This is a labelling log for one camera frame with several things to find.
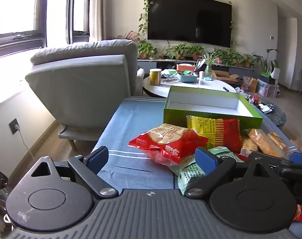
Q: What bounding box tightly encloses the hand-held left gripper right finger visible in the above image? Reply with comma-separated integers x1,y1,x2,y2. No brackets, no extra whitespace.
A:
185,146,279,197

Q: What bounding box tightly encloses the small clear cake packet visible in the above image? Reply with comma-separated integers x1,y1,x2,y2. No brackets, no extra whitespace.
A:
240,136,259,155

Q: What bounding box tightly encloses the blue plastic basket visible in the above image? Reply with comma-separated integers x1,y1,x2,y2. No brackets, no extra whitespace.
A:
177,71,199,83

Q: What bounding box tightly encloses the crumb coated cake packet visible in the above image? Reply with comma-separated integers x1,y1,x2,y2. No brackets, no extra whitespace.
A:
247,128,289,159

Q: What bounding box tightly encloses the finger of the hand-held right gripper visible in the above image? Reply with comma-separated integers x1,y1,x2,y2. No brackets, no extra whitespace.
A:
289,151,302,166

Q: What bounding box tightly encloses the light fabric sofa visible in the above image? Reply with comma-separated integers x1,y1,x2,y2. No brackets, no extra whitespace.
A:
25,39,145,152

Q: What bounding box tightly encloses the orange labelled cake packet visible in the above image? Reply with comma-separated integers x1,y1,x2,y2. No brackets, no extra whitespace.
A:
267,131,294,152

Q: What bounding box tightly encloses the row of green potted plants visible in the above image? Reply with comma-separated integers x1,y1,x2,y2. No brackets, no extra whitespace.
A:
137,40,257,68

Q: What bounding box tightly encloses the glass plate with sweets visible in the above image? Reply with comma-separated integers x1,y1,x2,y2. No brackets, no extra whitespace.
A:
160,73,179,84

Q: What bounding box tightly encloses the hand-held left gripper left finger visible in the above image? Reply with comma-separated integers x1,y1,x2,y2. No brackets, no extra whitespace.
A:
30,146,119,200

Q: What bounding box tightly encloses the grey television cabinet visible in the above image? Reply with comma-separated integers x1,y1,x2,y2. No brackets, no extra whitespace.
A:
137,58,256,77

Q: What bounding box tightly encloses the red berry plant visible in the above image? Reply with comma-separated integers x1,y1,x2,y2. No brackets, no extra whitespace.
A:
123,30,139,43

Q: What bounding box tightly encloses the green and black box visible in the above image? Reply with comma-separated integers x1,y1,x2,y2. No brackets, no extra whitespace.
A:
260,72,276,85

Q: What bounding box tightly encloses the orange plastic box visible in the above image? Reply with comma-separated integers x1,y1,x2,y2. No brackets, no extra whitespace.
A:
176,64,197,72

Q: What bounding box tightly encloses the pale green snack packet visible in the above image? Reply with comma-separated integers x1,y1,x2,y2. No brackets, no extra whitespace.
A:
169,146,244,196

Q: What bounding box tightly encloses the large leaf plant white pot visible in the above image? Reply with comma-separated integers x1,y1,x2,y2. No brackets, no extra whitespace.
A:
258,48,281,80

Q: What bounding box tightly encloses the black flat television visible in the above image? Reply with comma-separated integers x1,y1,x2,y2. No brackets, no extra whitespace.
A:
147,0,233,48

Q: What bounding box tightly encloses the clear storage box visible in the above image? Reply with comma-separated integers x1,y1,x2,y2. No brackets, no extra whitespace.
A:
256,80,280,97

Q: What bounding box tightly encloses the open cardboard box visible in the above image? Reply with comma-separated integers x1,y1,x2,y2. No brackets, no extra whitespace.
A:
212,70,240,84

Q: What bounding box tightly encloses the plastic bag of oranges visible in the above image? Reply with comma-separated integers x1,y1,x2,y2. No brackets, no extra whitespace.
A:
241,76,258,93

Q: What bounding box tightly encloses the narrow black framed window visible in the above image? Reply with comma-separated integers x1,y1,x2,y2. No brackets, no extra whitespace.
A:
66,0,92,44

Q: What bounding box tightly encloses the yellow red striped snack packet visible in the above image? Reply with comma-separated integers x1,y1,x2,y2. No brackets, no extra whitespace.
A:
186,115,243,153

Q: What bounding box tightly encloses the yellow tin can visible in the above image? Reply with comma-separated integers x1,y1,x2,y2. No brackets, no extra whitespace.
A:
149,68,162,86

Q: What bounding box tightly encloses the glass vase with spider plant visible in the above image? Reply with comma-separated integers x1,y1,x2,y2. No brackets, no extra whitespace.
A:
198,51,217,79

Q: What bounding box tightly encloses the clear crinkled plastic bag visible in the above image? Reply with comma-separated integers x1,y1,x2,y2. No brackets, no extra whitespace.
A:
234,86,251,98

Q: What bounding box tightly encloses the white round table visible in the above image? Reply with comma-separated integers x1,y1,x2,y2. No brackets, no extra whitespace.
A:
143,75,237,99

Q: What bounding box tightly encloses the red round cake snack packet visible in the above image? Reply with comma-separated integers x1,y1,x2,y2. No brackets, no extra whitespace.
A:
128,123,209,167

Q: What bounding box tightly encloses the green ivy vine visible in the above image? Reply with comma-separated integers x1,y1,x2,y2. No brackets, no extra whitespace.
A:
137,0,237,48

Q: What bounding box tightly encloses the wall socket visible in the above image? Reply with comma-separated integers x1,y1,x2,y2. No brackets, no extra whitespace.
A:
9,118,20,135

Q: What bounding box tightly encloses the green cardboard box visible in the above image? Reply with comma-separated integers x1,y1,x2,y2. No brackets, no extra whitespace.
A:
163,86,264,131

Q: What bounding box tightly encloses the blue striped cloth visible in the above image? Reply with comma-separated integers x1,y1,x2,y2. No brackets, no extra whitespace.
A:
91,96,302,239

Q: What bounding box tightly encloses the wide black framed window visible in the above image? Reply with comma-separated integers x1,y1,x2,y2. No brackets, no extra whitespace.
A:
0,0,47,58

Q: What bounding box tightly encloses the beige curtain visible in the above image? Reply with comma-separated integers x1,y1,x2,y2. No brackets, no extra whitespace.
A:
90,0,109,41

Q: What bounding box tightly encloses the dark round coffee table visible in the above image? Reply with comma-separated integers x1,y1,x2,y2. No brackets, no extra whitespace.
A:
237,92,287,131

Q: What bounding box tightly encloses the white power cable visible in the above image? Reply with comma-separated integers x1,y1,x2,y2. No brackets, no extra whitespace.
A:
16,129,37,160

